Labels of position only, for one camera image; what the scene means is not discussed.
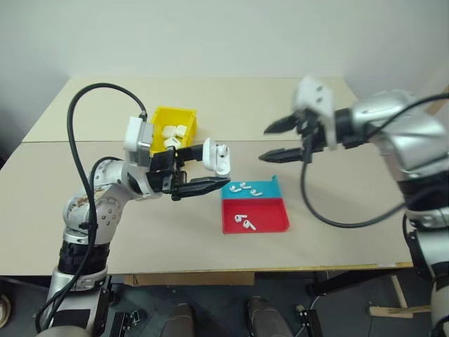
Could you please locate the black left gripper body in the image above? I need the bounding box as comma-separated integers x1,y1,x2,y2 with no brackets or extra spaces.
145,146,187,201

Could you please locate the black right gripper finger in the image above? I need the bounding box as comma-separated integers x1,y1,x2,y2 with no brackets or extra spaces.
263,115,300,136
258,147,305,164

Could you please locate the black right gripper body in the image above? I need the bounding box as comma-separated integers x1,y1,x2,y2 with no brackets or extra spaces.
295,107,330,166

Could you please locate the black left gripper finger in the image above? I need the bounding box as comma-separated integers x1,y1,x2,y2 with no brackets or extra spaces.
175,143,206,164
170,176,232,202

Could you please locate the yellow plastic bin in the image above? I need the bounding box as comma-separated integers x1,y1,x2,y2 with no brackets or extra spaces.
149,106,199,154

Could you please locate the blue plastic tray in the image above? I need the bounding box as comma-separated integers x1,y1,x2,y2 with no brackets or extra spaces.
220,173,283,200

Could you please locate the red plastic tray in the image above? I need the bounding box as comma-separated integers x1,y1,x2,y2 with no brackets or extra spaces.
221,197,292,234

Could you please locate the wooden board under table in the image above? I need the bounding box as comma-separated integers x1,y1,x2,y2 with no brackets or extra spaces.
123,272,256,286

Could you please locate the dark rounded shape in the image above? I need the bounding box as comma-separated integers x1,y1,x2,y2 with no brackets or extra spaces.
246,296,294,337

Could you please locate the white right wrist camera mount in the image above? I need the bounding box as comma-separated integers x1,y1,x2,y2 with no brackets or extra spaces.
291,74,337,151

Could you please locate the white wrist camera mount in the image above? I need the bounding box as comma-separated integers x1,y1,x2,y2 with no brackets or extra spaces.
291,74,337,151
123,115,156,168

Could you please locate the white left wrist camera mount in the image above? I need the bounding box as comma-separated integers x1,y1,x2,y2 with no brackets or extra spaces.
123,115,156,168

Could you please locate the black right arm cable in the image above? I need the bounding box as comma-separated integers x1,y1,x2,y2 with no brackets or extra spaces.
300,93,449,230

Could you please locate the black table frame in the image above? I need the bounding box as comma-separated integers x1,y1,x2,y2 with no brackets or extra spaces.
254,265,415,296

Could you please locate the light wooden bracket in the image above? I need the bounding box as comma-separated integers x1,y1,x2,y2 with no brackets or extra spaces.
368,274,433,319

